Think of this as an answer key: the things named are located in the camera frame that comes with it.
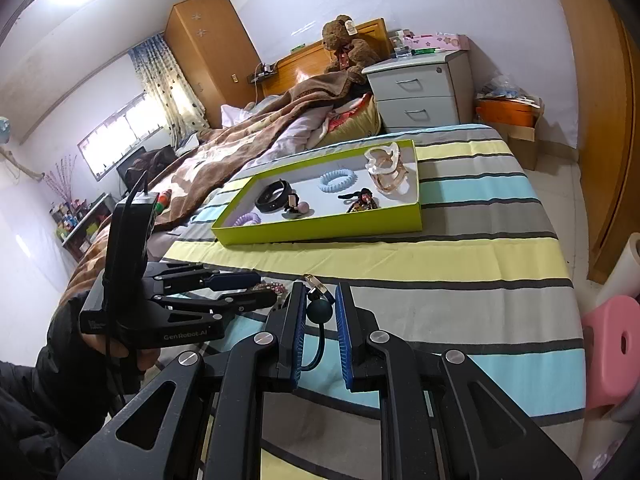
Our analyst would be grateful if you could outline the pink floral box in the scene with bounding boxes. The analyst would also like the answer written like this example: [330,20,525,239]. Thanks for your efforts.
[402,32,471,53]

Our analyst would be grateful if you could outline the wooden headboard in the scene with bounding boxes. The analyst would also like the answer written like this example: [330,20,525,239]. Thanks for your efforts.
[262,17,393,98]

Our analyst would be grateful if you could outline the blue spiral hair tie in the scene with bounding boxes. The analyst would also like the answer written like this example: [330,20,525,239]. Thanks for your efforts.
[319,170,358,194]

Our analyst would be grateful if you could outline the cluttered side shelf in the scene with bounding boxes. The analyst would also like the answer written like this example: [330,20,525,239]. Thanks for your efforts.
[50,192,116,261]

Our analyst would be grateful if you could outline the yellow pillow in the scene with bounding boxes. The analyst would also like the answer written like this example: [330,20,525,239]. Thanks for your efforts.
[320,95,383,146]

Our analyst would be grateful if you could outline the green cardboard box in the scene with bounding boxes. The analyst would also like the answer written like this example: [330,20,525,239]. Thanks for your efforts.
[210,139,425,247]

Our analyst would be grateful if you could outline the grey nightstand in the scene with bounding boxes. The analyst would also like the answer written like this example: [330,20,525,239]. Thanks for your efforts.
[361,50,475,133]

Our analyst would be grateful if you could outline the purple flower branches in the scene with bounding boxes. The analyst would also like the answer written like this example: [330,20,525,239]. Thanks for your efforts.
[42,155,78,201]

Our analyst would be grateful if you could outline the person's left forearm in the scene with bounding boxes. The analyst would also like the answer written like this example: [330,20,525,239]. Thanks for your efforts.
[0,290,151,480]

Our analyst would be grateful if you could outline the wooden door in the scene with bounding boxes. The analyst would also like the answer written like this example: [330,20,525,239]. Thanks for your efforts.
[542,0,640,286]

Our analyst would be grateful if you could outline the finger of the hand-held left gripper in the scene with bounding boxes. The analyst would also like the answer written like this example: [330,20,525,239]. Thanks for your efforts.
[147,290,279,322]
[142,262,262,295]

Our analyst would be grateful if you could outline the white paper roll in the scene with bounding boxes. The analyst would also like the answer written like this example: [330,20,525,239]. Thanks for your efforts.
[597,232,640,311]

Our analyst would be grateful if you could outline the dark bag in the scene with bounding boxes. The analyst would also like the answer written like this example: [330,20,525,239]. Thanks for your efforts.
[117,145,176,196]

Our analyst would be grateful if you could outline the pink plastic stool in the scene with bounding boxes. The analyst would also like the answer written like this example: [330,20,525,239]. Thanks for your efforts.
[580,295,640,421]

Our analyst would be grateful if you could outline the black knotted hair tie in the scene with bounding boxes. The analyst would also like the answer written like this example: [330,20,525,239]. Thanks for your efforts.
[300,274,336,368]

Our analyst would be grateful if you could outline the clear pink hair claw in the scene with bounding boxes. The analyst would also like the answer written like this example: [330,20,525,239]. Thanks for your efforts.
[364,142,412,196]

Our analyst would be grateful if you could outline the person's left hand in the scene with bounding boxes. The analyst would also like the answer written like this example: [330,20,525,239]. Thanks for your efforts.
[82,330,161,376]

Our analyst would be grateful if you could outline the brown beaded hair clip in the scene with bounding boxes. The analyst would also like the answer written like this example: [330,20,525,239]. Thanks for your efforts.
[339,188,380,214]

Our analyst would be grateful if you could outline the power strip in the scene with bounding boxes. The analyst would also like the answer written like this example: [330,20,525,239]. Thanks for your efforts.
[247,62,278,83]

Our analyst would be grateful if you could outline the black smart band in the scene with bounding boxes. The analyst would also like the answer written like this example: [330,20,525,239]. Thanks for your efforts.
[255,179,296,213]

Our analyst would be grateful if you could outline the orange box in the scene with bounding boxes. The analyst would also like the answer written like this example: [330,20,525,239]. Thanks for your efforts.
[475,95,541,128]

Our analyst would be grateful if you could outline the striped cloth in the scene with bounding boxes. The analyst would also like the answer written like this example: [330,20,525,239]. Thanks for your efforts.
[150,124,588,480]

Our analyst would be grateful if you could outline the brown teddy bear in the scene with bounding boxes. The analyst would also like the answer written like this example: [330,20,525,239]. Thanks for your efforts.
[320,14,383,86]

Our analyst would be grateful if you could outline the pink bead hair tie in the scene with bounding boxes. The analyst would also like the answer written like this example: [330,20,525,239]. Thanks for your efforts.
[281,194,312,220]

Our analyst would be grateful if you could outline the window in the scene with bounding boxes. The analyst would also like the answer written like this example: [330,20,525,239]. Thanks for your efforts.
[77,87,166,183]

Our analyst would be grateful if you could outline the brown blanket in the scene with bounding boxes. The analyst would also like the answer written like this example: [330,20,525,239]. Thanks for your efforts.
[60,70,371,311]

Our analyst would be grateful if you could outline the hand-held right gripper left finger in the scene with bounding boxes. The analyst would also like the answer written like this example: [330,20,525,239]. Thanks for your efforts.
[57,281,307,480]

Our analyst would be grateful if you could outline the wooden wardrobe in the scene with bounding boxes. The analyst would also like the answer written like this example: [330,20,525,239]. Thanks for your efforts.
[164,0,263,128]

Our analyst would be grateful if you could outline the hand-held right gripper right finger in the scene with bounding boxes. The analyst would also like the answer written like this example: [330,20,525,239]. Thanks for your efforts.
[335,282,583,480]

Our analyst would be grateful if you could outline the dotted curtain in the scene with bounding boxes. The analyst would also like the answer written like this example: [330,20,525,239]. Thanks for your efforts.
[129,34,211,136]

